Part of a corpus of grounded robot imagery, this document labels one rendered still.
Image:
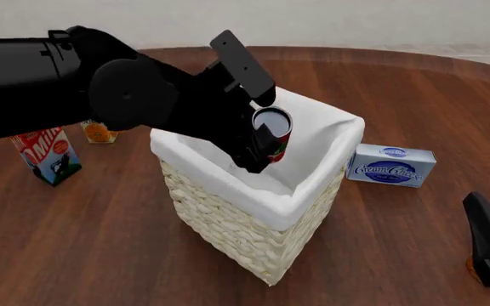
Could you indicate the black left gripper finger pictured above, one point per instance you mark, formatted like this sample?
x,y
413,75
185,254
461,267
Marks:
x,y
257,153

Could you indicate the white cloth basket liner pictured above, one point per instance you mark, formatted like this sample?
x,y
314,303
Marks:
x,y
321,137

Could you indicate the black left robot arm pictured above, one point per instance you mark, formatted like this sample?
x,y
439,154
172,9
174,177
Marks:
x,y
36,86

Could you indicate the orange juice carton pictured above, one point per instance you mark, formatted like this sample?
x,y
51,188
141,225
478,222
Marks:
x,y
98,134

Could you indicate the white woven wicker basket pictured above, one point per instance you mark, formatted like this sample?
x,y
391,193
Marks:
x,y
236,229

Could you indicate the blue cream cheese box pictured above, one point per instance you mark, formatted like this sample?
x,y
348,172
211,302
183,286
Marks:
x,y
391,167

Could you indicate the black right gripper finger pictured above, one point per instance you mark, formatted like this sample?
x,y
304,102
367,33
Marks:
x,y
489,226

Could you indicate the red tomato sauce tin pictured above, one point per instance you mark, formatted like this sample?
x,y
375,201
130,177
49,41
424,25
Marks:
x,y
275,118

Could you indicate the red and white milk carton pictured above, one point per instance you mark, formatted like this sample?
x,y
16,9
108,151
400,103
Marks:
x,y
51,159

